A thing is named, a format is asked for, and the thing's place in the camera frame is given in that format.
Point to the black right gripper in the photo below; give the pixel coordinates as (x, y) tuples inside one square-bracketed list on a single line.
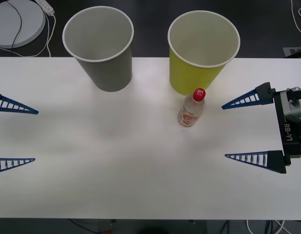
[(289, 136)]

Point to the yellow-green plastic waste bin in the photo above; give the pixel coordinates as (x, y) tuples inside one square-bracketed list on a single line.
[(189, 78)]

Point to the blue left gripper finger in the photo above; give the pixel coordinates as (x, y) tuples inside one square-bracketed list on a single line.
[(2, 163), (9, 105)]

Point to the clear bottle with red cap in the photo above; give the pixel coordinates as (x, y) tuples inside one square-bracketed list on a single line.
[(190, 112)]

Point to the grey plastic waste bin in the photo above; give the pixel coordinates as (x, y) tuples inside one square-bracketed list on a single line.
[(109, 73)]

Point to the grey floor marker tag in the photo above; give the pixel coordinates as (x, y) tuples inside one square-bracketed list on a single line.
[(290, 51)]

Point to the round pale grey disc base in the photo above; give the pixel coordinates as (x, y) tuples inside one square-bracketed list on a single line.
[(31, 24)]

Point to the white power strip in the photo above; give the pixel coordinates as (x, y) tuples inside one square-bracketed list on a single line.
[(47, 6)]

